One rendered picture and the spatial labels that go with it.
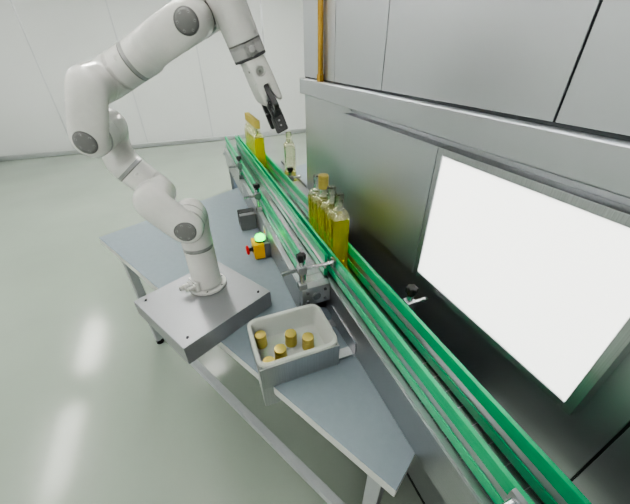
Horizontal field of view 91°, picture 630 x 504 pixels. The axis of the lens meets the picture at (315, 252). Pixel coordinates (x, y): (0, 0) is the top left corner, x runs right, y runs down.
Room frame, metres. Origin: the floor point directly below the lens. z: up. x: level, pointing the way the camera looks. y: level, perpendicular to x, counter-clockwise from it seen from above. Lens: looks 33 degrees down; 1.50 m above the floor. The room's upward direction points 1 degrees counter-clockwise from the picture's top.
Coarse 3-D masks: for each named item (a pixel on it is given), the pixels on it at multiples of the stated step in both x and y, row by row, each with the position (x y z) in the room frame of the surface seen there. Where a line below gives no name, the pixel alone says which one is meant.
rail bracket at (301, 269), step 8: (296, 256) 0.73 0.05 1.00; (304, 256) 0.73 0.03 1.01; (304, 264) 0.74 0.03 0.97; (320, 264) 0.75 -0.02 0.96; (328, 264) 0.76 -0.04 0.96; (288, 272) 0.71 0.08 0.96; (296, 272) 0.72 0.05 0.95; (304, 272) 0.72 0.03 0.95; (304, 280) 0.73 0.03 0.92; (304, 288) 0.72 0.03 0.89
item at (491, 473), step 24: (264, 168) 1.64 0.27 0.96; (336, 264) 0.76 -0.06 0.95; (360, 288) 0.63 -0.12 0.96; (360, 312) 0.61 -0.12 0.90; (384, 336) 0.51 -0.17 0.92; (408, 360) 0.42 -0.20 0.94; (432, 384) 0.35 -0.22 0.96; (432, 408) 0.34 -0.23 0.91; (456, 408) 0.30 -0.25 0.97; (456, 432) 0.28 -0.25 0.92; (480, 456) 0.24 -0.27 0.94; (480, 480) 0.22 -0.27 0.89; (504, 480) 0.20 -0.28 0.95
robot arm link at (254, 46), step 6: (258, 36) 0.82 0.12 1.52; (246, 42) 0.80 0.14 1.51; (252, 42) 0.80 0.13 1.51; (258, 42) 0.81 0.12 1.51; (234, 48) 0.80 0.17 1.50; (240, 48) 0.79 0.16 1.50; (246, 48) 0.79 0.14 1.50; (252, 48) 0.78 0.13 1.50; (258, 48) 0.81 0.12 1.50; (264, 48) 0.83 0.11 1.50; (234, 54) 0.80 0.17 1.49; (240, 54) 0.80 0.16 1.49; (246, 54) 0.79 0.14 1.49; (252, 54) 0.80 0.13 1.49; (234, 60) 0.81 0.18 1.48; (240, 60) 0.80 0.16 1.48
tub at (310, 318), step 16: (256, 320) 0.64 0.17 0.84; (272, 320) 0.65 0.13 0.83; (288, 320) 0.67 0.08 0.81; (304, 320) 0.69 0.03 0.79; (320, 320) 0.66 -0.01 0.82; (272, 336) 0.64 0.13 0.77; (320, 336) 0.64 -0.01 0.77; (336, 336) 0.58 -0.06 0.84; (256, 352) 0.53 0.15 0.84; (272, 352) 0.58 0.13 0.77; (288, 352) 0.58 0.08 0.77; (304, 352) 0.53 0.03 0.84
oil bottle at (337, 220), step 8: (328, 216) 0.86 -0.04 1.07; (336, 216) 0.83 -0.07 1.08; (344, 216) 0.83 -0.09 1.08; (328, 224) 0.85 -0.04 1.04; (336, 224) 0.82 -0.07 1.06; (344, 224) 0.83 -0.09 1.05; (328, 232) 0.85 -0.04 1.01; (336, 232) 0.82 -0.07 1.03; (344, 232) 0.83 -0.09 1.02; (328, 240) 0.85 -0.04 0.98; (336, 240) 0.82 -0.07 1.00; (344, 240) 0.83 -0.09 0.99; (336, 248) 0.82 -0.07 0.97; (344, 248) 0.83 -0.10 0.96; (336, 256) 0.82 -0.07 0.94; (344, 256) 0.83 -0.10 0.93; (344, 264) 0.84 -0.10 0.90
